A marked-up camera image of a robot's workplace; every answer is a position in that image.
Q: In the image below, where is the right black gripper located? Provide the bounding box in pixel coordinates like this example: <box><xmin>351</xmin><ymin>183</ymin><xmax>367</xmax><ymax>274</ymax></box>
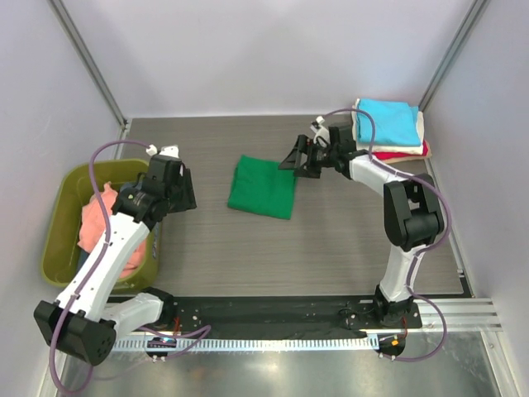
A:
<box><xmin>278</xmin><ymin>135</ymin><xmax>337</xmax><ymax>179</ymax></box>

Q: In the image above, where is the green t shirt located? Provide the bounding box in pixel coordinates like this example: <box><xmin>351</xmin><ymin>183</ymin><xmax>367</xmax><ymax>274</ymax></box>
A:
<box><xmin>227</xmin><ymin>155</ymin><xmax>297</xmax><ymax>220</ymax></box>

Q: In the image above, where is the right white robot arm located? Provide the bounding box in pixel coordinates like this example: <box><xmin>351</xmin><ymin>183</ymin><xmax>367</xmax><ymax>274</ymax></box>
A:
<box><xmin>278</xmin><ymin>126</ymin><xmax>445</xmax><ymax>328</ymax></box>

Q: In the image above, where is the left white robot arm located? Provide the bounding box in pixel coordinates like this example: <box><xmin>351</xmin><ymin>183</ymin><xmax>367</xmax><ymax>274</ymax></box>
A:
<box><xmin>34</xmin><ymin>151</ymin><xmax>196</xmax><ymax>366</ymax></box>

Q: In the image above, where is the folded red t shirt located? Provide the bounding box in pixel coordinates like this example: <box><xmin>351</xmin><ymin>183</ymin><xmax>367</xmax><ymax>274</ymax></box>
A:
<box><xmin>374</xmin><ymin>141</ymin><xmax>431</xmax><ymax>164</ymax></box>

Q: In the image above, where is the salmon pink t shirt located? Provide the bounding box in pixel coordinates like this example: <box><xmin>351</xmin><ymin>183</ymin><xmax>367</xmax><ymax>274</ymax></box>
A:
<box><xmin>77</xmin><ymin>182</ymin><xmax>146</xmax><ymax>279</ymax></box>

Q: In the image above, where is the folded cyan t shirt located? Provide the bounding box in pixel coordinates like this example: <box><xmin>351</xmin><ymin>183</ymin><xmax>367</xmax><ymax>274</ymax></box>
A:
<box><xmin>355</xmin><ymin>98</ymin><xmax>422</xmax><ymax>147</ymax></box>

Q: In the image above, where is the olive green plastic bin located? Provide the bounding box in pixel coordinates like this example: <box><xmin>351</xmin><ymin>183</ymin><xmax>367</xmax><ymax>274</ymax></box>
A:
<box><xmin>41</xmin><ymin>159</ymin><xmax>162</xmax><ymax>294</ymax></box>

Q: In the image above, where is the folded cream t shirt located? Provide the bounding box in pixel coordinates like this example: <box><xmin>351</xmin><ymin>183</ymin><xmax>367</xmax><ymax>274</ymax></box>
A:
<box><xmin>353</xmin><ymin>99</ymin><xmax>424</xmax><ymax>154</ymax></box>

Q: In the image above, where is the folded tan t shirt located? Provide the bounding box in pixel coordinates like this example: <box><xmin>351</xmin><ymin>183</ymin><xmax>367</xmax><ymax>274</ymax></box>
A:
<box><xmin>384</xmin><ymin>141</ymin><xmax>431</xmax><ymax>164</ymax></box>

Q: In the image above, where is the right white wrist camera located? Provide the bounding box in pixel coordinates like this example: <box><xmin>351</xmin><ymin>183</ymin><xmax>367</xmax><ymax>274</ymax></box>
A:
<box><xmin>311</xmin><ymin>116</ymin><xmax>330</xmax><ymax>147</ymax></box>

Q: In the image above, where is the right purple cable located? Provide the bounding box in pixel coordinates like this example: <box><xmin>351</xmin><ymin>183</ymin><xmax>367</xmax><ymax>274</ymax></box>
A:
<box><xmin>317</xmin><ymin>108</ymin><xmax>454</xmax><ymax>363</ymax></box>

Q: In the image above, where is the purple cable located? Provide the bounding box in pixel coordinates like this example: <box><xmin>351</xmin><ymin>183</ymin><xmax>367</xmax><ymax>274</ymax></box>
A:
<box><xmin>317</xmin><ymin>108</ymin><xmax>454</xmax><ymax>363</ymax></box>
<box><xmin>48</xmin><ymin>140</ymin><xmax>212</xmax><ymax>394</ymax></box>

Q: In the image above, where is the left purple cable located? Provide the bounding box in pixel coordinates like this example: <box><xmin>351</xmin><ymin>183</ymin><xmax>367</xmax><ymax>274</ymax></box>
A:
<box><xmin>48</xmin><ymin>140</ymin><xmax>212</xmax><ymax>394</ymax></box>

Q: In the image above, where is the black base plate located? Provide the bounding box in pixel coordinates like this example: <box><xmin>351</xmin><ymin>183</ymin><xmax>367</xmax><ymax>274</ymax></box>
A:
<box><xmin>149</xmin><ymin>295</ymin><xmax>422</xmax><ymax>340</ymax></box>

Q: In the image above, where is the left aluminium corner post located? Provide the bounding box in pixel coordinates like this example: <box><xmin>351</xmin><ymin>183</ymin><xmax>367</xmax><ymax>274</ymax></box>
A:
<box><xmin>47</xmin><ymin>0</ymin><xmax>127</xmax><ymax>130</ymax></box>

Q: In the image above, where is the aluminium corner post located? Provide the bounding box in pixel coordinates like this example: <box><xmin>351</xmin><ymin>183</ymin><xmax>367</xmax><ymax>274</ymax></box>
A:
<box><xmin>418</xmin><ymin>0</ymin><xmax>490</xmax><ymax>112</ymax></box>
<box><xmin>47</xmin><ymin>0</ymin><xmax>127</xmax><ymax>130</ymax></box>

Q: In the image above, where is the white slotted cable duct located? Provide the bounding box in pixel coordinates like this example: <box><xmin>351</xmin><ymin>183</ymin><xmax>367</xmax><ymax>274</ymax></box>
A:
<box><xmin>112</xmin><ymin>334</ymin><xmax>379</xmax><ymax>353</ymax></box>

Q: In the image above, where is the aluminium rail frame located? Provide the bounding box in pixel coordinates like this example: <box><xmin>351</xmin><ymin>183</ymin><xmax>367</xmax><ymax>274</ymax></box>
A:
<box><xmin>49</xmin><ymin>299</ymin><xmax>503</xmax><ymax>337</ymax></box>

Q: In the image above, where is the right aluminium corner post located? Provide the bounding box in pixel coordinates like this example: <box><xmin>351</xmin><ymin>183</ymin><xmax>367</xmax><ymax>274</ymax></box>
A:
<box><xmin>418</xmin><ymin>0</ymin><xmax>490</xmax><ymax>112</ymax></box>

